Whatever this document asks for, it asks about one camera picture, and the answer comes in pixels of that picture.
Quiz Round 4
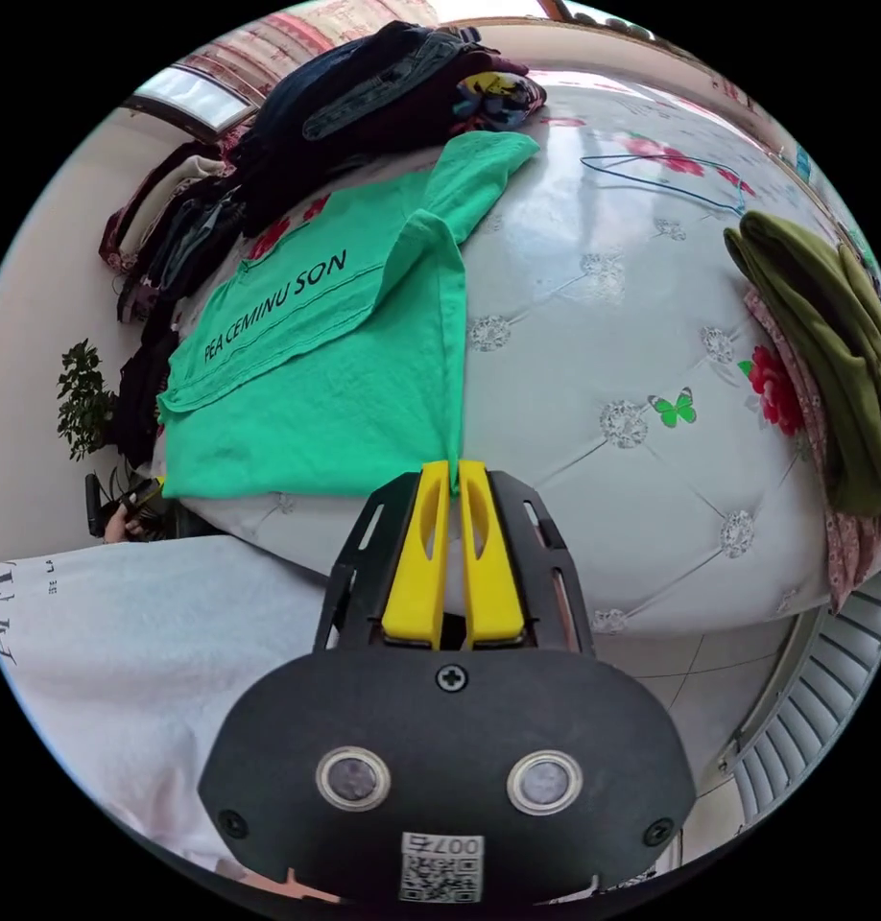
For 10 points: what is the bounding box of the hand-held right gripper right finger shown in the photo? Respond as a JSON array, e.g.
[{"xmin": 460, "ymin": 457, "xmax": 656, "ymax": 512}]
[{"xmin": 458, "ymin": 460, "xmax": 526, "ymax": 648}]

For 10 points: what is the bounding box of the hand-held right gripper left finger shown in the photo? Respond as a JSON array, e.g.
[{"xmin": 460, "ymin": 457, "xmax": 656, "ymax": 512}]
[{"xmin": 381, "ymin": 460, "xmax": 453, "ymax": 646}]

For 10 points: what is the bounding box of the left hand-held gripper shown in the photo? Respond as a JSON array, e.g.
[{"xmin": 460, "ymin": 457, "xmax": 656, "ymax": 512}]
[{"xmin": 120, "ymin": 476, "xmax": 170, "ymax": 539}]

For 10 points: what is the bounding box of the green short sleeve shirt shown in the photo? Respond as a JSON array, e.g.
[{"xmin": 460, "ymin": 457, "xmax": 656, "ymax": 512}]
[{"xmin": 155, "ymin": 131, "xmax": 542, "ymax": 502}]

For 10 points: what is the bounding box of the person's left hand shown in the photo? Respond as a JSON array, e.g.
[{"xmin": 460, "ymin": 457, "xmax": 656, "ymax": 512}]
[{"xmin": 102, "ymin": 502, "xmax": 148, "ymax": 545}]

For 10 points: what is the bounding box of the green potted plant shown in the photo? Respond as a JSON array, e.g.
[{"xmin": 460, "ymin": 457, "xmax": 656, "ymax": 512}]
[{"xmin": 54, "ymin": 338, "xmax": 119, "ymax": 463}]

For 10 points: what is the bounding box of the person's body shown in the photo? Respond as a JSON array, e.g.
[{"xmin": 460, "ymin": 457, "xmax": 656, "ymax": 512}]
[{"xmin": 0, "ymin": 535, "xmax": 345, "ymax": 876}]

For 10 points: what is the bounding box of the bed with floral white quilt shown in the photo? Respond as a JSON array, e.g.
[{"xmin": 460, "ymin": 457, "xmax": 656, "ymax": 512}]
[{"xmin": 151, "ymin": 70, "xmax": 881, "ymax": 643}]

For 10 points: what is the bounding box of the rack of dark clothes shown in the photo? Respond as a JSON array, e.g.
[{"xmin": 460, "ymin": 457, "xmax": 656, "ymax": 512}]
[{"xmin": 97, "ymin": 139, "xmax": 249, "ymax": 470}]

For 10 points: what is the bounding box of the white slatted panel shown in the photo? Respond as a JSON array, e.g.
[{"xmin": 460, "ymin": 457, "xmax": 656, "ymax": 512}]
[{"xmin": 721, "ymin": 572, "xmax": 881, "ymax": 836}]

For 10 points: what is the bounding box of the window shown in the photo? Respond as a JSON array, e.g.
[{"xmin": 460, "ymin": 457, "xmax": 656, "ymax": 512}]
[{"xmin": 131, "ymin": 62, "xmax": 263, "ymax": 136}]

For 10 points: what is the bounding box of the pile of olive and pink clothes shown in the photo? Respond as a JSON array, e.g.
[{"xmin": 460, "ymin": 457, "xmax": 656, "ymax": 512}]
[{"xmin": 723, "ymin": 209, "xmax": 881, "ymax": 614}]

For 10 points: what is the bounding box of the pile of dark clothes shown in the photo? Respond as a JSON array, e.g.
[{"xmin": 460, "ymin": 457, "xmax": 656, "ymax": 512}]
[{"xmin": 224, "ymin": 19, "xmax": 550, "ymax": 240}]

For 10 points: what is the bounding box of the pink patterned curtain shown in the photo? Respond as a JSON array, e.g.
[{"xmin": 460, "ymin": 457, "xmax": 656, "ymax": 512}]
[{"xmin": 217, "ymin": 0, "xmax": 441, "ymax": 86}]

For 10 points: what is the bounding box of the blue wire clothes hanger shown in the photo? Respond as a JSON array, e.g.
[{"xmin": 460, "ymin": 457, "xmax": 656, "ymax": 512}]
[{"xmin": 580, "ymin": 153, "xmax": 750, "ymax": 217}]

